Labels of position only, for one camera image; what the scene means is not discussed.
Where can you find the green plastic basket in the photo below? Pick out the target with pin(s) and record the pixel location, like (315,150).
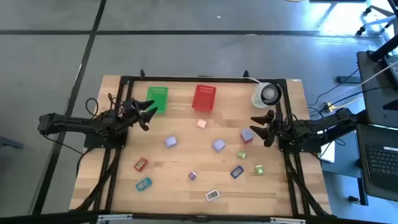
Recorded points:
(157,96)

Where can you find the black frame clamp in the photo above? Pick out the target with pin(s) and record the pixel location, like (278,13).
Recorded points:
(142,73)
(246,73)

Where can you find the blue digital clock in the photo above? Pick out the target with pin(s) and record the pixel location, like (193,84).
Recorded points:
(237,171)

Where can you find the pink wall charger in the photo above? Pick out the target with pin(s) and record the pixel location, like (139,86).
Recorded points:
(201,124)

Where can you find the red plastic basket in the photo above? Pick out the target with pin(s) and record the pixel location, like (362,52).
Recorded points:
(203,98)

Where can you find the small purple wall charger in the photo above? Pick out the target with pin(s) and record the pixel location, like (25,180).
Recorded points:
(192,175)

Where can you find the silver metal bracket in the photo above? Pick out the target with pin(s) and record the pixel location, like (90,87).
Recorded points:
(287,220)
(113,217)

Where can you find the green wall charger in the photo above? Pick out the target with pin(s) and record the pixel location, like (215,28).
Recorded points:
(242,155)
(259,169)

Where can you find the lavender wall charger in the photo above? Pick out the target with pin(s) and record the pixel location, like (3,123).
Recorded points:
(246,134)
(219,145)
(170,141)

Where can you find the black side desk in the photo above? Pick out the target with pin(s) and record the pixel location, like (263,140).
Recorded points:
(373,102)

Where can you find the red digital clock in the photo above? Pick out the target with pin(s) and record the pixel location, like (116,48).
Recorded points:
(140,164)

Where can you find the grey furniture foot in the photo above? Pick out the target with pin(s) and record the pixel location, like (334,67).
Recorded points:
(9,143)

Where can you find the teal digital clock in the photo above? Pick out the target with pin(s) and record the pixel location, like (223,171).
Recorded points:
(143,183)

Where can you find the black laptop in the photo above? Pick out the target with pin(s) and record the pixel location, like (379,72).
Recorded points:
(382,161)

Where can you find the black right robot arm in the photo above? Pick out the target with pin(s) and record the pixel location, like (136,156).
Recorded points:
(317,127)

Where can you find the white paper sheet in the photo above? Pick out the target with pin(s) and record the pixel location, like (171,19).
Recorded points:
(329,152)

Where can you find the black aluminium table frame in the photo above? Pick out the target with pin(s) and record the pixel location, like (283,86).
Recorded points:
(217,79)

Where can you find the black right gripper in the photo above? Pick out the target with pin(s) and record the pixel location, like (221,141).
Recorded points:
(273,127)

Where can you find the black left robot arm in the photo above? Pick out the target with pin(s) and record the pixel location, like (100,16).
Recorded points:
(77,123)

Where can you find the white digital clock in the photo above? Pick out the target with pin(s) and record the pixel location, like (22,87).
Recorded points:
(212,195)

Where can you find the white cylindrical lamp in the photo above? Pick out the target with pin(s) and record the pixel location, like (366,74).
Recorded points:
(265,95)

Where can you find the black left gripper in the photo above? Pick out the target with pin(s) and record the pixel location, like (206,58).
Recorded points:
(132,116)

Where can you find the white office chair base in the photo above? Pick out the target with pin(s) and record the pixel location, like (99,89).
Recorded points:
(382,20)

